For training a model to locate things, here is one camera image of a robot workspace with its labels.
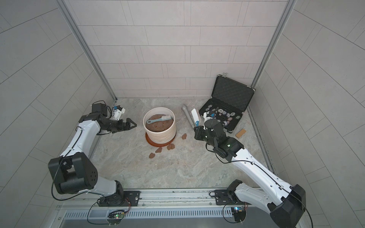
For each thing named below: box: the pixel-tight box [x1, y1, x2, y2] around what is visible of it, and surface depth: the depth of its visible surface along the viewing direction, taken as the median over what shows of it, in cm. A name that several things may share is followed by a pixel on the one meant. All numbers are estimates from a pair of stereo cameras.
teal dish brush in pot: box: [146, 114, 173, 124], surface depth 92 cm
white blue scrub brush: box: [191, 108, 200, 127], surface depth 77 cm
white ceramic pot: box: [143, 106, 177, 145], surface depth 89 cm
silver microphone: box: [181, 104, 195, 129], surface depth 107 cm
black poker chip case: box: [198, 74, 256, 133], surface depth 105 cm
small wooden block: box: [235, 128, 247, 139], surface depth 98 cm
